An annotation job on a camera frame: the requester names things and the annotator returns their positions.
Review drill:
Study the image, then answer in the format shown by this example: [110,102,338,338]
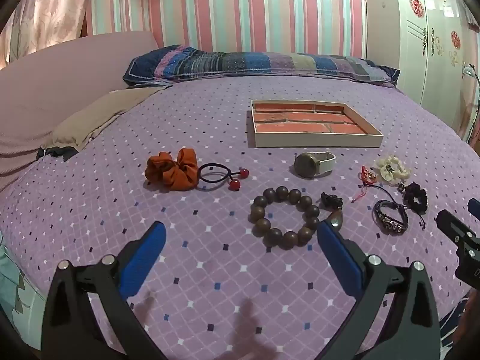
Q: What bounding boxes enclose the red string charm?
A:
[352,165,377,201]

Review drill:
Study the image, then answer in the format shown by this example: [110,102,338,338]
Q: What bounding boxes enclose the purple diamond print bedsheet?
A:
[0,73,480,360]

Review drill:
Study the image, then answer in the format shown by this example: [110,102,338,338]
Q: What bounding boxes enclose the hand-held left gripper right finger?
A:
[317,219,442,360]

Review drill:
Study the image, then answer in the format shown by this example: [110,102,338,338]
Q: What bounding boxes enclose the cream crochet scrunchie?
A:
[374,155,412,185]

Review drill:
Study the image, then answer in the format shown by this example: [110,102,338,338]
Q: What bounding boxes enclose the black hair tie red beads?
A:
[197,162,251,193]

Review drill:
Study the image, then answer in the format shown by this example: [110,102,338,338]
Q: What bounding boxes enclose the pink floral curtain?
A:
[0,0,94,68]

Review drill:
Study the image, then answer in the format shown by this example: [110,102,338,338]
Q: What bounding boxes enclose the dark cloth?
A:
[36,145,79,161]

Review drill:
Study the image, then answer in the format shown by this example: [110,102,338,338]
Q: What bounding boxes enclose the black leather cord bracelet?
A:
[372,185,426,235]

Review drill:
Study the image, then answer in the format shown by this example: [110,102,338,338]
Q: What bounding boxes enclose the wristwatch with white strap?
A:
[293,151,336,179]

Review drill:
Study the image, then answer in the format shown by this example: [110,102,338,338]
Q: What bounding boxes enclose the beige cloth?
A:
[37,87,169,158]

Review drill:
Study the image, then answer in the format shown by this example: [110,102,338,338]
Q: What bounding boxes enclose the brown wooden bead bracelet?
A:
[250,187,344,250]

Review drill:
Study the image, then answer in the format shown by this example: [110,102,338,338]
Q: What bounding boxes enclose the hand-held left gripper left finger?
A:
[40,220,167,360]

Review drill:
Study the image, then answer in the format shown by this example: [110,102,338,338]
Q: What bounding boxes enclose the black scrunchie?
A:
[403,182,429,214]

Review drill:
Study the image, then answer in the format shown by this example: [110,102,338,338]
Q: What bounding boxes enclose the blue purple patchwork pillow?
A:
[123,45,401,88]

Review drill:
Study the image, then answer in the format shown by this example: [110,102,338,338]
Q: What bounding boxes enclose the brick print tray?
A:
[246,99,384,148]

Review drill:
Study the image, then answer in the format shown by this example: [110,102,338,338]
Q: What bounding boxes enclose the pink quilt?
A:
[0,32,158,192]

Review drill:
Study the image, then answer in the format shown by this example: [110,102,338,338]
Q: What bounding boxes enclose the white decorated wardrobe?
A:
[392,0,480,136]

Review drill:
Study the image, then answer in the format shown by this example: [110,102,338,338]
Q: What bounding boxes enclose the orange scrunchie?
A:
[145,148,199,192]

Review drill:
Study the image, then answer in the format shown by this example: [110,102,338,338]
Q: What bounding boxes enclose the light green printed cloth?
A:
[0,232,46,349]

